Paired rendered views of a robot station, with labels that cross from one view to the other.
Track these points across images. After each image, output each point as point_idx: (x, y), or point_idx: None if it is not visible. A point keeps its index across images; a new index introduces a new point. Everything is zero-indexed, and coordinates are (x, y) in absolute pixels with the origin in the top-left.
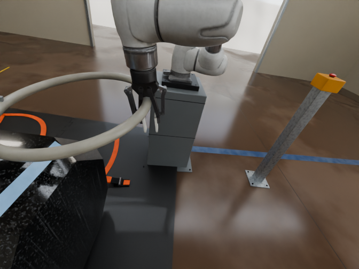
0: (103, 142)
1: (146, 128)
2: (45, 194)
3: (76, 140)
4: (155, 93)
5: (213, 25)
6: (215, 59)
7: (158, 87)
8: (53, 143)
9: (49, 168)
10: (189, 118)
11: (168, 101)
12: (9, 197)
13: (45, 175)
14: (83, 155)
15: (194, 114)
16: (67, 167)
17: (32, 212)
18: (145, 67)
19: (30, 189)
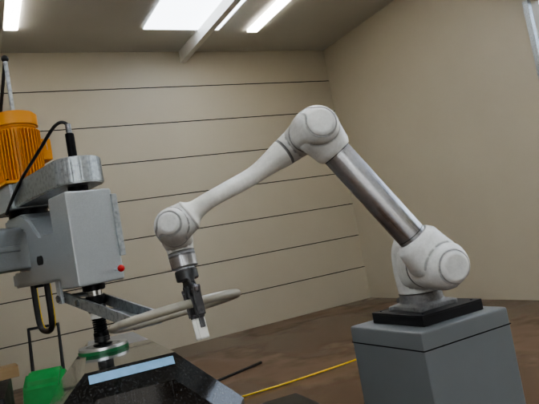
0: (131, 321)
1: (199, 335)
2: (130, 387)
3: (206, 373)
4: (354, 333)
5: (155, 231)
6: (407, 255)
7: (191, 285)
8: (169, 356)
9: (149, 373)
10: (415, 393)
11: (373, 349)
12: (113, 375)
13: (142, 375)
14: (195, 385)
15: (417, 381)
16: (162, 379)
17: (114, 392)
18: (173, 268)
19: (127, 377)
